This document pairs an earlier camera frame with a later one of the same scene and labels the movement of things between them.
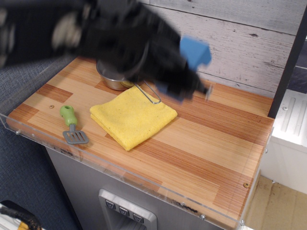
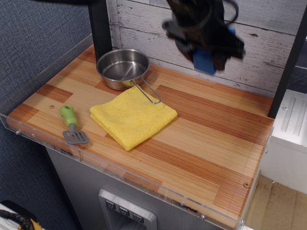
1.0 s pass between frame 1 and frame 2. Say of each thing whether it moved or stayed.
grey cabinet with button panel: stayed
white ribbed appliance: stayed
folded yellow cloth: stayed
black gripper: moved
